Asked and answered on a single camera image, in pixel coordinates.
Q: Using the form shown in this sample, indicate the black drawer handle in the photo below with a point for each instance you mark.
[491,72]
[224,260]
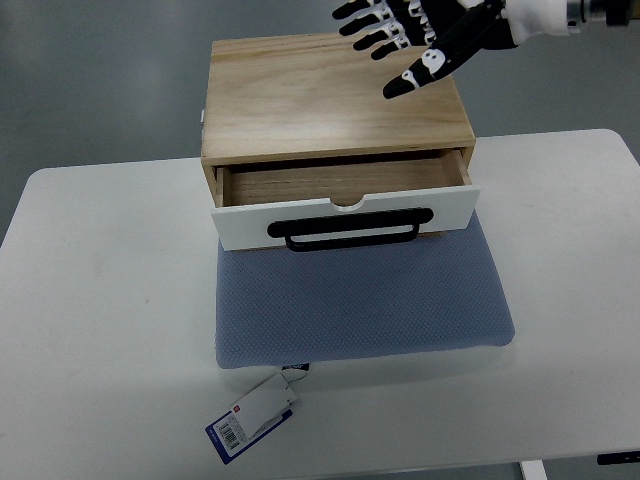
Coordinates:
[356,222]

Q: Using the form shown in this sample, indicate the black table bracket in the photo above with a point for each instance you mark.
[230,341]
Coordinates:
[619,458]

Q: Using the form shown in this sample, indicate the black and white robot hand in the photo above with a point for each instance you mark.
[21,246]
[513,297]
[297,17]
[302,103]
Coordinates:
[450,32]

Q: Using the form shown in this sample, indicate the white table leg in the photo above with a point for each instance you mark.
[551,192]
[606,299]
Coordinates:
[533,470]

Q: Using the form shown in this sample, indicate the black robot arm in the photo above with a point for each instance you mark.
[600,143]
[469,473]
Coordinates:
[614,13]

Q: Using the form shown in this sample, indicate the blue grey cushion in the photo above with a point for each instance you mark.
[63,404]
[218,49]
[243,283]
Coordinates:
[277,307]

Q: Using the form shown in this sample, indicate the white and blue price tag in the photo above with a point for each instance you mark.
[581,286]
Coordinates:
[252,417]

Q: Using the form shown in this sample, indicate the white top drawer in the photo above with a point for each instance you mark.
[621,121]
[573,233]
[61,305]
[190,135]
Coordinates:
[249,197]

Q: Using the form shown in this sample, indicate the wooden drawer cabinet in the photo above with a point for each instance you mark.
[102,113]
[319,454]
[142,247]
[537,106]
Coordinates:
[312,96]

